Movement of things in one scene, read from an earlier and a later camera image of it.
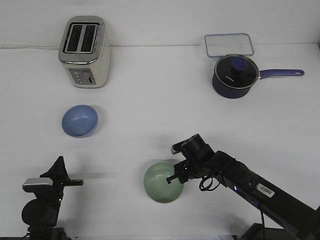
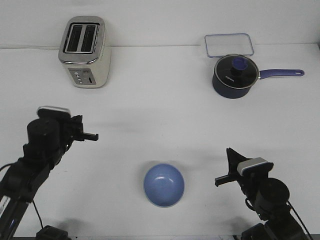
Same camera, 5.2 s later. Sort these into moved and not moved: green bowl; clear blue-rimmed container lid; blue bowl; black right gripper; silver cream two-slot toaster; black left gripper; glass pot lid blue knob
Moved: black left gripper; black right gripper; blue bowl
Not moved: clear blue-rimmed container lid; silver cream two-slot toaster; green bowl; glass pot lid blue knob
